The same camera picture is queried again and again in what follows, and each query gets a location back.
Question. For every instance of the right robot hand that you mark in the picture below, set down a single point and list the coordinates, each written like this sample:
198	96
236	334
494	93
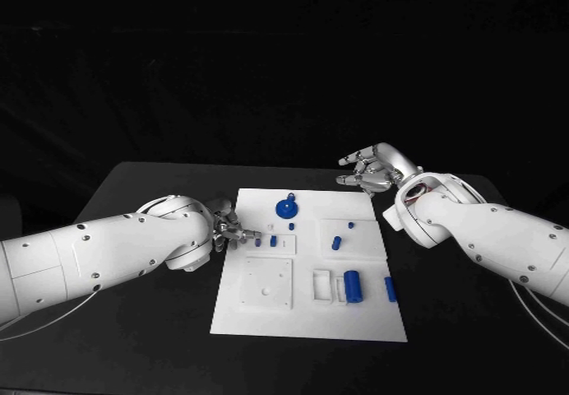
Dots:
391	160

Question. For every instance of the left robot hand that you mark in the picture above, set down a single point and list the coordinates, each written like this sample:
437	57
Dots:
226	217

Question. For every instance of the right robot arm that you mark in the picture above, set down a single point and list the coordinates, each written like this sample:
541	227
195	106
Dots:
489	234

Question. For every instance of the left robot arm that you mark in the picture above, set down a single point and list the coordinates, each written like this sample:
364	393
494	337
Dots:
103	247

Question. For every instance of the white task board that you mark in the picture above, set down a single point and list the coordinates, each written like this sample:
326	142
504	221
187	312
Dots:
308	317

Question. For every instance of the blue block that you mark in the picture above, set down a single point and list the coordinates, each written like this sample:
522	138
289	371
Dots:
257	242
273	241

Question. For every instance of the blue gear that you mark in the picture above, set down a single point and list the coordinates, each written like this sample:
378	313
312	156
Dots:
288	209

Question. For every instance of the blue short cylinder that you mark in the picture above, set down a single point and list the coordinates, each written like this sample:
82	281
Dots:
337	243

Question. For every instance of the thick blue cylinder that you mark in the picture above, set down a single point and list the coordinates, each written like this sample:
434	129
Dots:
354	287

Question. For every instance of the long thin blue cylinder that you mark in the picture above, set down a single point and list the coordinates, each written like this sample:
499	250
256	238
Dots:
391	289

